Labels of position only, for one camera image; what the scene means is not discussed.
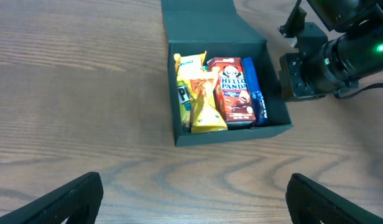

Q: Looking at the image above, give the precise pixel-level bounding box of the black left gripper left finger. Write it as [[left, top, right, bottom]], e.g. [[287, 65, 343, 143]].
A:
[[0, 172, 104, 224]]

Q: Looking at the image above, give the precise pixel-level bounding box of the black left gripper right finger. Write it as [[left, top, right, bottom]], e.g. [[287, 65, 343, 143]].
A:
[[285, 173, 383, 224]]

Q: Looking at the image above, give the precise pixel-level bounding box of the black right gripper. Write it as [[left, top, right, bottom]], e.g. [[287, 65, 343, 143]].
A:
[[279, 0, 359, 101]]

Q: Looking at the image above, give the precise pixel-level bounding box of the blue Eclipse mints tin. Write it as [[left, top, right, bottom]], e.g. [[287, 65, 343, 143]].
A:
[[242, 57, 261, 99]]

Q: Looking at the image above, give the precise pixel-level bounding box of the red Hello Panda box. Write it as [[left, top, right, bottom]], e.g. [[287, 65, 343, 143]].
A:
[[207, 57, 255, 129]]

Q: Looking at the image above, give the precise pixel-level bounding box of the yellow orange candy packet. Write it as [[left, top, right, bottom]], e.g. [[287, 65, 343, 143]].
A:
[[178, 71, 228, 134]]

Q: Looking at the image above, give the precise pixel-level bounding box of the green Pretz snack box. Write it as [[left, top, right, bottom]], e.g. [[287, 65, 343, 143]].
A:
[[177, 80, 192, 131]]

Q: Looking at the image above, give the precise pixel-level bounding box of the dark blue chocolate bar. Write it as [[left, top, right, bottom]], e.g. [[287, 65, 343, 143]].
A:
[[251, 91, 268, 126]]

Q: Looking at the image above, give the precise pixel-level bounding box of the small orange snack packet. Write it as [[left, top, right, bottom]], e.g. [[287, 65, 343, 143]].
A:
[[173, 51, 207, 81]]

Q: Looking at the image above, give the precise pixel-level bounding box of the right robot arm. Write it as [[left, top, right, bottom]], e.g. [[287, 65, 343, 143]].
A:
[[279, 0, 383, 101]]

